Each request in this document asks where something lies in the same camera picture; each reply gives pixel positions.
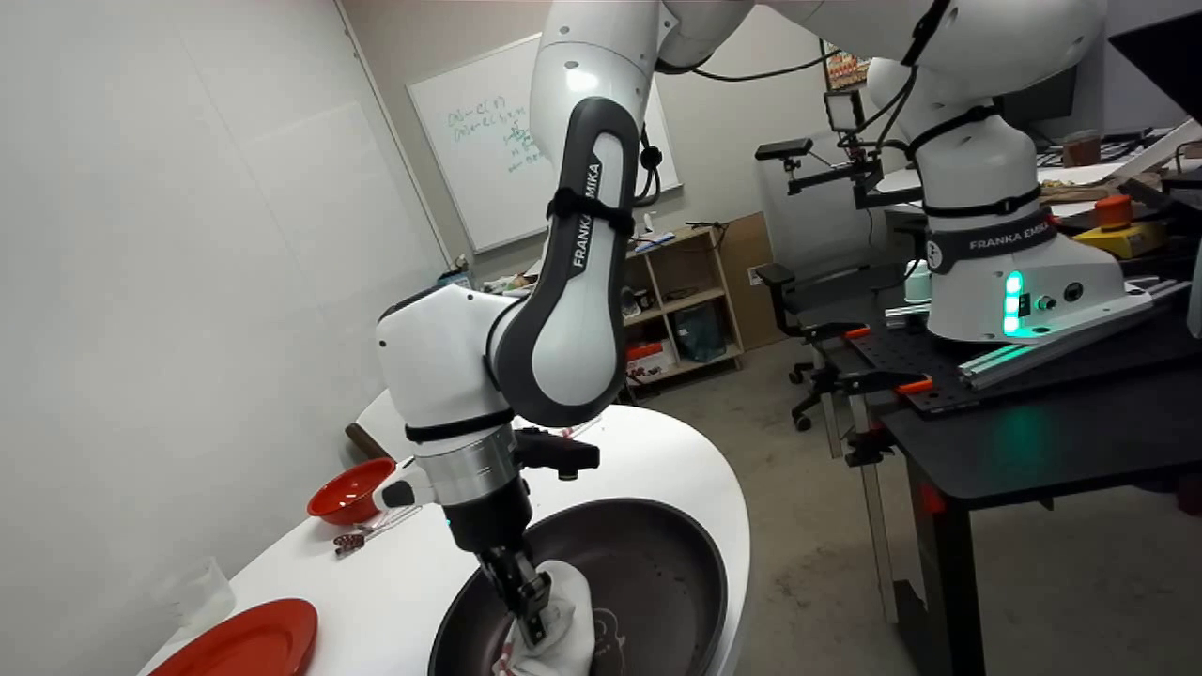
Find wooden chair white cushions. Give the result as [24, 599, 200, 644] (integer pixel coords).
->
[343, 386, 408, 465]

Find whiteboard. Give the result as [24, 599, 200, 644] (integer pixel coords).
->
[406, 25, 688, 256]

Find red plate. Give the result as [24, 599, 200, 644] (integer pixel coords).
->
[146, 599, 322, 676]

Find black office chair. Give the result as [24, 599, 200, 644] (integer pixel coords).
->
[756, 256, 880, 436]

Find white cloth red stripe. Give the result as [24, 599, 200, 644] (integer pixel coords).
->
[493, 555, 602, 676]

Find black desk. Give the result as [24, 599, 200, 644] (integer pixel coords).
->
[820, 277, 1202, 676]

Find colourful wall poster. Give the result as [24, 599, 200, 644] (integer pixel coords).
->
[820, 50, 880, 97]

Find black monitor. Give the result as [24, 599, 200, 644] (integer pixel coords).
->
[1104, 7, 1202, 129]

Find large dark round basin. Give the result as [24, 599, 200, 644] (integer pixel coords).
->
[429, 494, 727, 676]

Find yellow emergency stop box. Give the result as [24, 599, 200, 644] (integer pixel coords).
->
[1074, 191, 1174, 266]

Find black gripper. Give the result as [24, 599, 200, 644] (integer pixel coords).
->
[443, 476, 557, 649]

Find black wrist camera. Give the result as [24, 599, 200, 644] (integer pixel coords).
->
[508, 426, 602, 482]

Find wooden shelf unit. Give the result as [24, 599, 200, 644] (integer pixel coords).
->
[617, 222, 746, 397]

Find small white bottle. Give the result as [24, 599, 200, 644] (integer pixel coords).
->
[902, 256, 940, 312]

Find white paper stack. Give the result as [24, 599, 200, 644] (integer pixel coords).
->
[1034, 117, 1202, 204]

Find black clamp orange handle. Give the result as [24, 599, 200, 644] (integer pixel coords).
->
[843, 371, 944, 630]
[836, 318, 906, 461]

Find aluminium rail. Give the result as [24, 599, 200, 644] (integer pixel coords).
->
[954, 277, 1195, 386]

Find clear plastic cup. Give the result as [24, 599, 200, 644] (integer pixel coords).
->
[152, 555, 240, 636]

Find red bowl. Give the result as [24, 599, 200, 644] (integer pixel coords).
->
[302, 455, 400, 531]

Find round white pedestal table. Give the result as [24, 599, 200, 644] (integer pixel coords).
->
[136, 403, 756, 676]

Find flat brown cardboard sheet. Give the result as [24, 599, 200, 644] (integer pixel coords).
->
[718, 207, 779, 355]

